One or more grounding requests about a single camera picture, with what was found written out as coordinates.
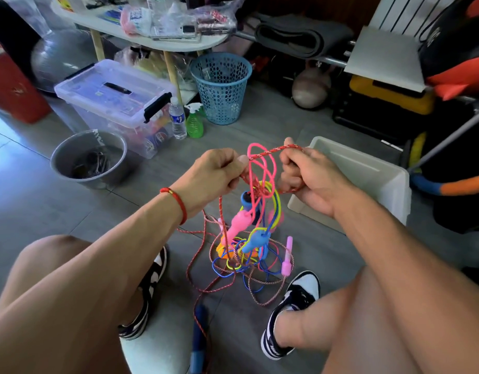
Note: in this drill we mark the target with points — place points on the person's left hand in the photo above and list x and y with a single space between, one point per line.
208 179

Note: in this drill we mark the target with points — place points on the person's right hand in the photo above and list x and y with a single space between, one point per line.
313 179

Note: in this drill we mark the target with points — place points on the white plastic bin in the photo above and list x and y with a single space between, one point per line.
387 187

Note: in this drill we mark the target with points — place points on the person's right forearm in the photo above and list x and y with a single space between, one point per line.
418 276

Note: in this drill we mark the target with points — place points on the person's left forearm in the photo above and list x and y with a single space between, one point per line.
76 296

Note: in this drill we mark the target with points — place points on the person's right leg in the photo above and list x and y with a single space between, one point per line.
344 323

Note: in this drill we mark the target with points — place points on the person's leg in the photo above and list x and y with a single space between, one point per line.
29 261
344 323

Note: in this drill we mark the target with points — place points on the person's left leg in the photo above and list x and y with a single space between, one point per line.
29 261

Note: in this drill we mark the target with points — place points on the green spray bottle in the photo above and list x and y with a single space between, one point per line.
195 127

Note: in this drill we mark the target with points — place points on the small plastic water bottle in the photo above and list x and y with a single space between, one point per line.
178 123

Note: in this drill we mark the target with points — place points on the brown ball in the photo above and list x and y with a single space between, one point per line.
311 89

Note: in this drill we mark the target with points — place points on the blue mesh plastic basket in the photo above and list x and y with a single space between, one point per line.
221 89

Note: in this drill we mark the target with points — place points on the black white right shoe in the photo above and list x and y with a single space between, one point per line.
300 290

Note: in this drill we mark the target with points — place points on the black white shoe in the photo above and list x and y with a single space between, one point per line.
146 319
300 290

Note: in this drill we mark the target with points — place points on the yellow black case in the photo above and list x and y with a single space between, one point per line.
391 95

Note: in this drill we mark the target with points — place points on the grey flat board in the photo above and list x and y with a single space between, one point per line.
386 60

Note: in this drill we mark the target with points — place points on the multicoloured hula hoop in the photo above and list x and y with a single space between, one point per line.
456 187

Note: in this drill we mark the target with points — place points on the grey folded mat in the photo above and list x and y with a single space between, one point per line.
302 36

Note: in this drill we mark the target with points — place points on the clear bin with black latches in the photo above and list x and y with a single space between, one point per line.
95 89

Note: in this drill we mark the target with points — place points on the grey metal basin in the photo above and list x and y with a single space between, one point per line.
62 155

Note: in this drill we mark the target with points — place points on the black white left shoe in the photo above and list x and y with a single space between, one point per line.
146 319

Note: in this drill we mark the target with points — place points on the clear plastic bag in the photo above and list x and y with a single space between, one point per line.
217 18

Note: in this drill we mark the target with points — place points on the pink white packet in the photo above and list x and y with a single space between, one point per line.
136 21

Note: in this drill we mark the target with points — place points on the black red inflatable toy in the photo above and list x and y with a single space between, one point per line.
457 66

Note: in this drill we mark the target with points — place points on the large plastic water bottle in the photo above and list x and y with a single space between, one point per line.
155 2

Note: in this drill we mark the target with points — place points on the white round table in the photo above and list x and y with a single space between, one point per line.
99 27

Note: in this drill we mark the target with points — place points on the grey exercise ball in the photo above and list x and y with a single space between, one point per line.
60 58

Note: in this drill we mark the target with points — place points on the white radiator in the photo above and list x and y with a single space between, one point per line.
411 13

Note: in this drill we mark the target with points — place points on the red bag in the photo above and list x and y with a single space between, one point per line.
13 93

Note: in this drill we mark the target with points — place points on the white plastic bag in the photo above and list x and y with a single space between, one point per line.
21 11

